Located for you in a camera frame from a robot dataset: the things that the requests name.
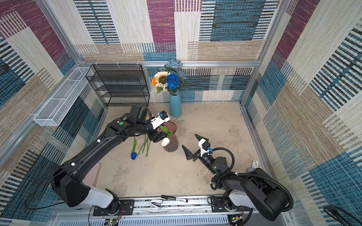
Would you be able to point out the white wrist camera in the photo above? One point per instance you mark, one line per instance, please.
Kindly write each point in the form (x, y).
(161, 118)
(205, 147)

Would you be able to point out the light blue ceramic vase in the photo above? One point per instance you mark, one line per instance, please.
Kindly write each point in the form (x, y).
(175, 105)

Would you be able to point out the dark red glass vase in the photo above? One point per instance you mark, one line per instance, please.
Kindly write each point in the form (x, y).
(173, 145)

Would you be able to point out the dusty blue rose bouquet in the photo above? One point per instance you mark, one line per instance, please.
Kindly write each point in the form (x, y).
(175, 66)

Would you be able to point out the pink tray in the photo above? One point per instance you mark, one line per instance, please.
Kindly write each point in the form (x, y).
(92, 176)

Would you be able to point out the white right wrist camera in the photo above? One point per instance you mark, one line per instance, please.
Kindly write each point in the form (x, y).
(205, 147)

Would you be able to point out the black wire mesh shelf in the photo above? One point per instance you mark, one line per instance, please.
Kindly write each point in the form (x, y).
(119, 84)

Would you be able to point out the small white tag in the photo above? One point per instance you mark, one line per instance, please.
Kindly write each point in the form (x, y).
(255, 164)

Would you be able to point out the dark blue tulip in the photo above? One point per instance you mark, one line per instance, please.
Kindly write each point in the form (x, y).
(133, 152)

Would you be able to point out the black marker pen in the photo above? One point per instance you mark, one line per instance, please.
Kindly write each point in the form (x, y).
(173, 198)

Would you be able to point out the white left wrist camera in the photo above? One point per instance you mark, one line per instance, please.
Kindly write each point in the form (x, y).
(161, 118)

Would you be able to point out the orange marigold flower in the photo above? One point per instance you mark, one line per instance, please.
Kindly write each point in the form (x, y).
(154, 82)

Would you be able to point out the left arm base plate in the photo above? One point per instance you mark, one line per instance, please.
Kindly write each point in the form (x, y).
(116, 208)

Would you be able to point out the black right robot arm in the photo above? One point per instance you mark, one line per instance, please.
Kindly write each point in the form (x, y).
(255, 189)

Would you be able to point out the white tulip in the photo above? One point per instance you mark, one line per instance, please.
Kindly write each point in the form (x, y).
(166, 139)

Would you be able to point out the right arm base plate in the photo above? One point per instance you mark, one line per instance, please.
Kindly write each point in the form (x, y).
(221, 204)

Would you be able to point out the white wire mesh basket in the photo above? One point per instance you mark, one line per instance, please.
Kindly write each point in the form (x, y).
(57, 107)

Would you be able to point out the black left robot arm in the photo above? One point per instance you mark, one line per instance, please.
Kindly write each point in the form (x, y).
(67, 179)

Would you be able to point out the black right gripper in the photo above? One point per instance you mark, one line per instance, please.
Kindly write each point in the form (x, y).
(189, 155)

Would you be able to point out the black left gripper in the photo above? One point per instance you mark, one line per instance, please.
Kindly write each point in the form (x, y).
(156, 135)

